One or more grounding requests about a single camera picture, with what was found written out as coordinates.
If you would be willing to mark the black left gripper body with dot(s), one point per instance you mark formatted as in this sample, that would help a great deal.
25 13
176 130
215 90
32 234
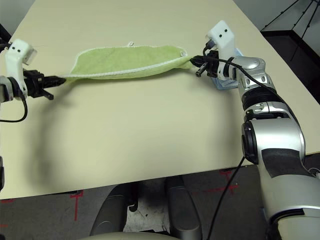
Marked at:
33 83

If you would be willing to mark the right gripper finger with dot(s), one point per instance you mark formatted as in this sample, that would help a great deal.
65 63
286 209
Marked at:
201 58
200 62

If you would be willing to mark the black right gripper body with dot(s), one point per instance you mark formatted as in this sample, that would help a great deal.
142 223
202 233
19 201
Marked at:
213 66

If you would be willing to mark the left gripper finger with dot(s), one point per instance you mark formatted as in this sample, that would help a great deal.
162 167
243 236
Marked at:
53 83
53 78

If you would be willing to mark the green towel with white trim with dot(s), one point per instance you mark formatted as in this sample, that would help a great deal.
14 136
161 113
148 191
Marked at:
125 60

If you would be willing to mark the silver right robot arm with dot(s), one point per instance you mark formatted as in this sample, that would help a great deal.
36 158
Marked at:
275 140

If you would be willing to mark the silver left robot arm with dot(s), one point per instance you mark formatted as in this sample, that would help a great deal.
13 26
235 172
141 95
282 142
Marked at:
5 87

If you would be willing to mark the folded light blue towel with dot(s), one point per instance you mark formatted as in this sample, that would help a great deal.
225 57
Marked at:
225 86

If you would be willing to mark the black tripod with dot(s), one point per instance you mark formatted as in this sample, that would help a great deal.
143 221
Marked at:
300 17

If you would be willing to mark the dark grey left robot leg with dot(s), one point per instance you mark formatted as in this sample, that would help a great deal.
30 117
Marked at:
112 212

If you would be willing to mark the beige robot torso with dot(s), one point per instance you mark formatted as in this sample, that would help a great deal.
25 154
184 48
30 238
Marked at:
125 236

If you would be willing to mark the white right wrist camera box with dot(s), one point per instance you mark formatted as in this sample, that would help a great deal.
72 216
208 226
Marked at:
223 37

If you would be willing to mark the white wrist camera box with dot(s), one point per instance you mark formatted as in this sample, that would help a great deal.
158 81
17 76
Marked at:
223 37
16 53

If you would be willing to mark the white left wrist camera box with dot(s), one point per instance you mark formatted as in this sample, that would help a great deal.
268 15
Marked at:
16 53

